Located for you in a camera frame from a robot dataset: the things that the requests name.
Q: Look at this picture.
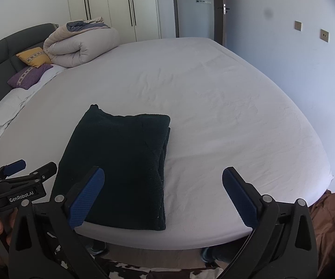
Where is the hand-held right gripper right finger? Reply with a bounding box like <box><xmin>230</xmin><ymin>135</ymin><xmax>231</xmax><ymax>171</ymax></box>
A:
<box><xmin>222</xmin><ymin>166</ymin><xmax>319</xmax><ymax>279</ymax></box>

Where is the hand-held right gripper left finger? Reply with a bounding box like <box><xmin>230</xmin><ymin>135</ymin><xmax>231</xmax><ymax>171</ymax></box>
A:
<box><xmin>8</xmin><ymin>166</ymin><xmax>110</xmax><ymax>279</ymax></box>

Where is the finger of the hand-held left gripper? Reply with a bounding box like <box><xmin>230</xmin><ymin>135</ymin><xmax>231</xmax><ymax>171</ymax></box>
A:
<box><xmin>0</xmin><ymin>162</ymin><xmax>58</xmax><ymax>186</ymax></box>
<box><xmin>0</xmin><ymin>159</ymin><xmax>27</xmax><ymax>178</ymax></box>

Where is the dark green sweater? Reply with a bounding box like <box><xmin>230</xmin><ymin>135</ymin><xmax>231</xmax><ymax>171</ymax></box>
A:
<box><xmin>52</xmin><ymin>104</ymin><xmax>171</xmax><ymax>231</ymax></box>

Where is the blue slipper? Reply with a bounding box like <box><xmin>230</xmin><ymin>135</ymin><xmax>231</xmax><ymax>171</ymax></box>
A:
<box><xmin>87</xmin><ymin>242</ymin><xmax>107</xmax><ymax>256</ymax></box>
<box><xmin>200</xmin><ymin>246</ymin><xmax>224</xmax><ymax>264</ymax></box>

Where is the white pillow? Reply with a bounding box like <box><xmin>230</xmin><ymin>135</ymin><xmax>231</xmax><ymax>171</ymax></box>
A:
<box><xmin>0</xmin><ymin>64</ymin><xmax>69</xmax><ymax>148</ymax></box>

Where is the purple pillow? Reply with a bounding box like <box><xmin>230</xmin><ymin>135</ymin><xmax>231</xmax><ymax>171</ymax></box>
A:
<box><xmin>7</xmin><ymin>64</ymin><xmax>54</xmax><ymax>90</ymax></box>

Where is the cowhide rug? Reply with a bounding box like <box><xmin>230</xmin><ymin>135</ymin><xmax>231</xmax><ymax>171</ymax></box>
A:
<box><xmin>48</xmin><ymin>229</ymin><xmax>225</xmax><ymax>279</ymax></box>

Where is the brown cloth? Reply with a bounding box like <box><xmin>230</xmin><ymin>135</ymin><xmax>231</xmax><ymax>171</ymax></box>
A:
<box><xmin>309</xmin><ymin>188</ymin><xmax>335</xmax><ymax>269</ymax></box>

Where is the white bed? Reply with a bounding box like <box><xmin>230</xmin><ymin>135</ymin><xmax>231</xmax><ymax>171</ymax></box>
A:
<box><xmin>0</xmin><ymin>37</ymin><xmax>334</xmax><ymax>250</ymax></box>

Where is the yellow pillow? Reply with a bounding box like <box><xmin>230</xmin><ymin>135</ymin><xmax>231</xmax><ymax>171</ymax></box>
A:
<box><xmin>16</xmin><ymin>47</ymin><xmax>53</xmax><ymax>67</ymax></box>

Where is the grey bed headboard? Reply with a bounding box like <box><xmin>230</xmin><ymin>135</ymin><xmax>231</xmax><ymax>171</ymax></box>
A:
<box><xmin>0</xmin><ymin>23</ymin><xmax>60</xmax><ymax>88</ymax></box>

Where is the beige folded duvet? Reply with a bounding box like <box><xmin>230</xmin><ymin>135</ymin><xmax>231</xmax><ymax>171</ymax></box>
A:
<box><xmin>43</xmin><ymin>17</ymin><xmax>120</xmax><ymax>68</ymax></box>

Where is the brown door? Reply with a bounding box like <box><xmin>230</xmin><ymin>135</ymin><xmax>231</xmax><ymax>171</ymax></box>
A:
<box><xmin>212</xmin><ymin>0</ymin><xmax>232</xmax><ymax>47</ymax></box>

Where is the white wardrobe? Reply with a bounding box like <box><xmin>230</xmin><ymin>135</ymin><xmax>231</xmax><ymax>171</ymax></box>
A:
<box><xmin>66</xmin><ymin>0</ymin><xmax>160</xmax><ymax>42</ymax></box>

